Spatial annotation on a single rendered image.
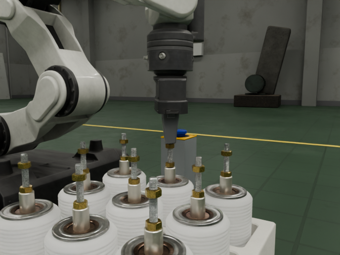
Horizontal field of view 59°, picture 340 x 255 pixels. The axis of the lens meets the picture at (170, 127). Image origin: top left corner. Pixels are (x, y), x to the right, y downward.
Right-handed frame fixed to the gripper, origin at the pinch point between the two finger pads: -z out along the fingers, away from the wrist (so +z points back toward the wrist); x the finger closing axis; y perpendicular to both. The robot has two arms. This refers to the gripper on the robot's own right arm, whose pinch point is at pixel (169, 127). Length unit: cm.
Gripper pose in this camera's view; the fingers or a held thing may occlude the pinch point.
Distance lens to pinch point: 59.8
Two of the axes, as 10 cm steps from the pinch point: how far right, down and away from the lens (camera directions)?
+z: 0.0, -9.9, -1.4
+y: -9.9, 0.1, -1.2
